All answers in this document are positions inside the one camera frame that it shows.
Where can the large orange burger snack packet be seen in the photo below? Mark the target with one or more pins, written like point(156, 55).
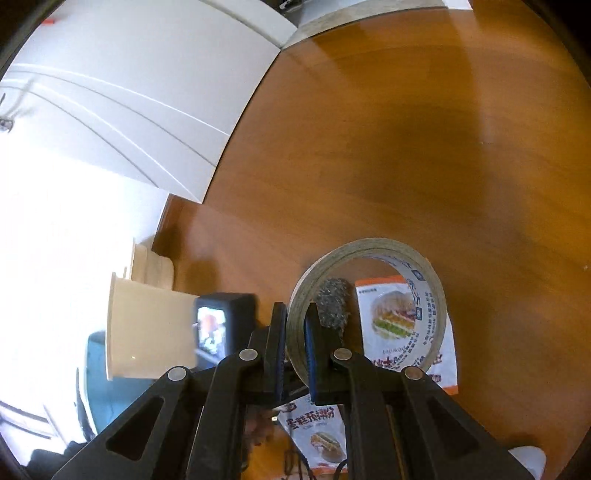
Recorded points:
point(392, 318)

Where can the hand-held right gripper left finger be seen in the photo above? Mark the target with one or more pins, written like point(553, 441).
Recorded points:
point(279, 369)

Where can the small orange burger snack packet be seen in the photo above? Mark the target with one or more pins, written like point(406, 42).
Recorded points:
point(318, 434)

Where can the cream rectangular bin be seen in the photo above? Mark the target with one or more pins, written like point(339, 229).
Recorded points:
point(147, 332)

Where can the grey steel wool scrubber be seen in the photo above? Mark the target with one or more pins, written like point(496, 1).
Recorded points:
point(333, 304)

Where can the cream bin with lid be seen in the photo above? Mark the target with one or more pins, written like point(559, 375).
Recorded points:
point(152, 267)

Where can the white rounded object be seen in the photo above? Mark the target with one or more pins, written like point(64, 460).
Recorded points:
point(528, 461)

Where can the white cabinet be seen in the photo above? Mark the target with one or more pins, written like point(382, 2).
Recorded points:
point(138, 92)

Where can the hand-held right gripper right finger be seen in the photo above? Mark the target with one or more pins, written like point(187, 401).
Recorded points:
point(312, 364)

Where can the teal plastic bin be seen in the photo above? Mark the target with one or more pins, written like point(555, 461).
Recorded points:
point(108, 383)

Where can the beige adhesive tape roll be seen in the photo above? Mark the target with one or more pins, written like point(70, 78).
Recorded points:
point(295, 318)

